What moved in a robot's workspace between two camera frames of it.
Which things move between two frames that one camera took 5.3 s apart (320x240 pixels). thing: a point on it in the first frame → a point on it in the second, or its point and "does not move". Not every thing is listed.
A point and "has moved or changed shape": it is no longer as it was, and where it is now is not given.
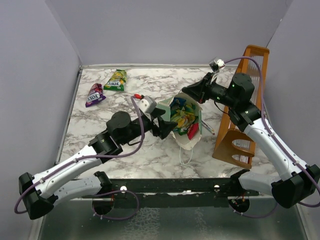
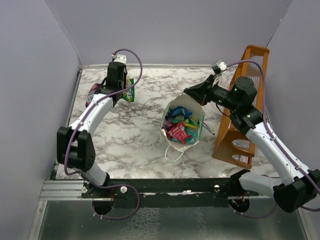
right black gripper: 198,91 does not move
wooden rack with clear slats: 234,145 does not move
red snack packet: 192,130 → 179,132
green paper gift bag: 188,114 has moved or changed shape
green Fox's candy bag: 183,118 → 129,95
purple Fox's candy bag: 95,95 does not move
